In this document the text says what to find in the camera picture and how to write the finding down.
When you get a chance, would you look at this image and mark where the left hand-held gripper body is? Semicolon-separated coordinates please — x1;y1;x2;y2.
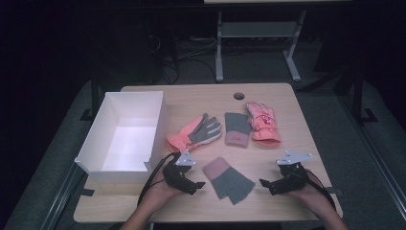
162;149;197;193

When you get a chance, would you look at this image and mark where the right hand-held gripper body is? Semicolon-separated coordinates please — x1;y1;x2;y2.
271;150;314;194

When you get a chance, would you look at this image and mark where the pink glove with grey palm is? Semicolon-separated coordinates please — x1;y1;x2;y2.
166;112;223;153

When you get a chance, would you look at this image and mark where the white storage box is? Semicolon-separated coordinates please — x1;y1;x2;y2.
74;90;169;185

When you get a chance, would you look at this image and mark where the person's left hand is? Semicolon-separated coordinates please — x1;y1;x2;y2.
139;160;184;211

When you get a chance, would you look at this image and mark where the pink padded glove with print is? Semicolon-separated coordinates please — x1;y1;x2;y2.
245;101;282;148

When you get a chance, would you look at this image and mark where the black floor stand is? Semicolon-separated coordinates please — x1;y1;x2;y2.
350;68;379;125

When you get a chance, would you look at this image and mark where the black table leg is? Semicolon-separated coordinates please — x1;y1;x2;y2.
79;71;101;122

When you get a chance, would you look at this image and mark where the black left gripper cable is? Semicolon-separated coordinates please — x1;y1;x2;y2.
136;151;182;207

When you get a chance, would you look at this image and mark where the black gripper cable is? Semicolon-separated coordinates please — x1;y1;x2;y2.
136;151;182;207
304;169;337;210

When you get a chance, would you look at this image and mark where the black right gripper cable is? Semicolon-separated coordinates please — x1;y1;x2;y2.
304;169;337;210

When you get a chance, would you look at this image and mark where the aluminium floor rail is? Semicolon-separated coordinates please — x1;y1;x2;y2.
337;95;406;213
39;162;88;230

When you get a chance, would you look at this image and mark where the bundle of floor cables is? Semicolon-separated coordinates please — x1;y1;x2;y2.
145;32;218;86

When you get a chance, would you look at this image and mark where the grey metal stand frame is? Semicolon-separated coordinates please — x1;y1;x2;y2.
214;9;307;83

